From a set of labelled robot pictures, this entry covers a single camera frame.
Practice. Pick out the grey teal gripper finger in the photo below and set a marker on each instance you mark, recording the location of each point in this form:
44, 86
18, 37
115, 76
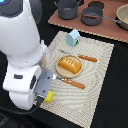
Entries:
44, 82

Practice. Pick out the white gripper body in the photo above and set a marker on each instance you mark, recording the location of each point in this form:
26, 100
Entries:
20, 83

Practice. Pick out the yellow butter box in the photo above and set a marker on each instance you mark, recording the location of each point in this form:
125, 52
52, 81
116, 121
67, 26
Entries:
49, 96

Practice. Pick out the orange toy bread loaf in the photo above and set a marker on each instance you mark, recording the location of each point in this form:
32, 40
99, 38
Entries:
69, 64

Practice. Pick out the light blue toy cup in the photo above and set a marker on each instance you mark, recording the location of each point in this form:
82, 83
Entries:
73, 38

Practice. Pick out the brown toy sausage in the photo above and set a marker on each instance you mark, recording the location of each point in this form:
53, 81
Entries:
91, 16

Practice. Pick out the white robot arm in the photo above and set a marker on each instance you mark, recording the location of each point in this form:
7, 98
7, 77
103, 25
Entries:
26, 53

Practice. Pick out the beige round plate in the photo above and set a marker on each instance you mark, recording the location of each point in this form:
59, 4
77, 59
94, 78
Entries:
65, 73

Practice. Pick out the woven beige placemat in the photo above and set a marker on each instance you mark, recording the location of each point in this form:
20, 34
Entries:
69, 102

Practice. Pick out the dark grey pot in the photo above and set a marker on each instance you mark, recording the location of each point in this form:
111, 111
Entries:
67, 9

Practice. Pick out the pink brown mat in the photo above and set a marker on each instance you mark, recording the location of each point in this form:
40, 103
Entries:
106, 28

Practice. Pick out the black round lid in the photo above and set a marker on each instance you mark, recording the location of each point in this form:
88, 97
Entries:
98, 4

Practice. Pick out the beige pan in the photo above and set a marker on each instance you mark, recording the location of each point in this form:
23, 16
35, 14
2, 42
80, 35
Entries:
122, 15

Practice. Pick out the fork with orange handle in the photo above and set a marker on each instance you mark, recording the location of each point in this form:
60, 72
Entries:
68, 81

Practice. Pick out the knife with orange handle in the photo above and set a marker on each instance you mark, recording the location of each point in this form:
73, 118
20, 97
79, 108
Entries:
79, 55

